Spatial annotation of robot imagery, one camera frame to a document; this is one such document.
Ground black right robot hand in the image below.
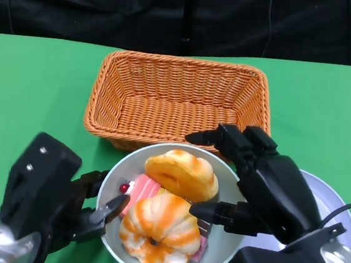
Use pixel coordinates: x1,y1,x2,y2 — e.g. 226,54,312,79
174,119,335,248

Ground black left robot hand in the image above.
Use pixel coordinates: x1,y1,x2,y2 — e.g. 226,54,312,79
39,164,134,262

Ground pale green bowl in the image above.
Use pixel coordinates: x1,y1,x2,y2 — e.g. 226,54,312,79
89,136,254,263

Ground pink cake slice with cherry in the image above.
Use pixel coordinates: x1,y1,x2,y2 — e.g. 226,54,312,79
116,171,164,223

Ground orange white streaked bread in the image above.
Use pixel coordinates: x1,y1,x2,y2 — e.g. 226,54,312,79
116,185,207,263

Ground chocolate cake slice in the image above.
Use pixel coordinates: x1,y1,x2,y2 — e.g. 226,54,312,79
183,198,218,240

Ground smooth yellow bread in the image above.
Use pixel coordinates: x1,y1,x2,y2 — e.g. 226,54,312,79
141,146,223,205

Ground orange wicker basket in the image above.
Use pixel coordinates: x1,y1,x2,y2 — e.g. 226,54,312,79
81,47,279,167

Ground green tablecloth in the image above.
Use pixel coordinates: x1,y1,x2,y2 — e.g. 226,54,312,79
0,26,351,263

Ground black pole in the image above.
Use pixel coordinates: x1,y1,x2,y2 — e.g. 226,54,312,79
180,0,195,42

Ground black backdrop cloth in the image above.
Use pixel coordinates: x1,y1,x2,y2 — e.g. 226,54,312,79
0,0,351,72

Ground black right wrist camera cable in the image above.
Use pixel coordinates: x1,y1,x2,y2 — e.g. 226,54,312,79
316,199,351,251

